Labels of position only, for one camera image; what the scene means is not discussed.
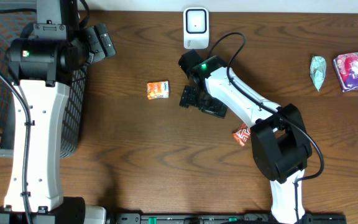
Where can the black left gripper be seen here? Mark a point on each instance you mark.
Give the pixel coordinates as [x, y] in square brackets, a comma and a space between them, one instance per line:
[101, 40]

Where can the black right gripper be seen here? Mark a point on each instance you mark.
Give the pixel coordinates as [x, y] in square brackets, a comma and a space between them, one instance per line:
[217, 109]

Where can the small orange snack packet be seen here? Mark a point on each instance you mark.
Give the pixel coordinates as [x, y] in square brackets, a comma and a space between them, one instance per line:
[157, 90]

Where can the orange chocolate bar wrapper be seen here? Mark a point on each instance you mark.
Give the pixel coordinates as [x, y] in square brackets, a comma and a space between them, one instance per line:
[242, 135]

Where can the teal snack packet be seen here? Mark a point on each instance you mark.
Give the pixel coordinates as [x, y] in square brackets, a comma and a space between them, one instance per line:
[318, 71]

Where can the purple red snack packet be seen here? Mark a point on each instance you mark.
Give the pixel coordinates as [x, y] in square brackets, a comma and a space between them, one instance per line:
[346, 68]

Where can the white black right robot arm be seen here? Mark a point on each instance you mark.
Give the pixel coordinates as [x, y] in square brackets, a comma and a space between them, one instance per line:
[279, 147]

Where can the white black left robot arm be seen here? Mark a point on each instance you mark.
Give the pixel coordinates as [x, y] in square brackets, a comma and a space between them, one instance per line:
[42, 62]

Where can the white barcode scanner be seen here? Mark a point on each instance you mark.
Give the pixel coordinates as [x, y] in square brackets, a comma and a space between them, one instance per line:
[195, 28]

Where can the dark grey plastic basket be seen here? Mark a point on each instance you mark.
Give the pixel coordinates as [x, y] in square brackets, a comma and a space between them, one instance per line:
[14, 16]

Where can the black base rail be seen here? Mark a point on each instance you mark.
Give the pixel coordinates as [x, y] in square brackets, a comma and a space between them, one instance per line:
[264, 217]

